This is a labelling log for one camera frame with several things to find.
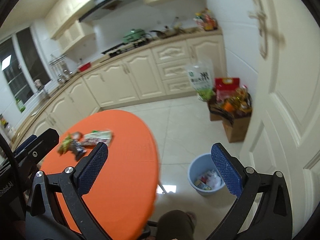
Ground green electric cooker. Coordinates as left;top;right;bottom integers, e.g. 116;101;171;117
123;29;145;44

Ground green dish soap bottle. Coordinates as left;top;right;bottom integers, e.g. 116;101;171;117
16;98;25;113

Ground white door handle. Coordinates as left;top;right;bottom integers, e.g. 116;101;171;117
248;0;285;60

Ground window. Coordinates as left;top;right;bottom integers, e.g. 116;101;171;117
1;28;51;103

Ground cardboard box with goods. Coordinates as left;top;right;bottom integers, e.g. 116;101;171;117
207;86;253;143

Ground gas stove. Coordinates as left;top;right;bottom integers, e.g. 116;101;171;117
102;38;153;57

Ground green yellow snack bag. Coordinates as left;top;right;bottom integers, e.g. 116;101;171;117
57;132;83;155

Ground orange round table cloth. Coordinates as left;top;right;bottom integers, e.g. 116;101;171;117
39;109;161;240

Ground black cable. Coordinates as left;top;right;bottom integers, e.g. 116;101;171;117
0;132;21;196

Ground white rice bag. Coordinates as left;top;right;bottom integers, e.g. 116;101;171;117
185;59;214;101

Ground blue trash bin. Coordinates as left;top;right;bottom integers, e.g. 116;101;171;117
188;153;225;196

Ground condiment bottles group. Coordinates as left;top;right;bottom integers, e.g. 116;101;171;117
194;8;218;31

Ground lower cabinets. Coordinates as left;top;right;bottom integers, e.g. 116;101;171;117
12;30;226;146

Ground red bowl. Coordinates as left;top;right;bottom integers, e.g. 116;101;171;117
78;62;91;72

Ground hanging utensil rack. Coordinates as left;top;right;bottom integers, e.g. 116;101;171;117
49;54;74;85

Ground black snack wrapper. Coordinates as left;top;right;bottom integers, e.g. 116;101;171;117
69;140;86;161

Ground large white red bag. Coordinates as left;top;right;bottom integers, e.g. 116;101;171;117
80;130;113;146

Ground kitchen faucet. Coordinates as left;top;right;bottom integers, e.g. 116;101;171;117
34;79;50;100

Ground steel wok pan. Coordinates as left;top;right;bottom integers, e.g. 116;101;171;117
150;17;186;39

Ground red gift bag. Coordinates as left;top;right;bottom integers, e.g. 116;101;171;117
215;77;240;102

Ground range hood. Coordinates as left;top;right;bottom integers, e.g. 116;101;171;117
78;0;137;22

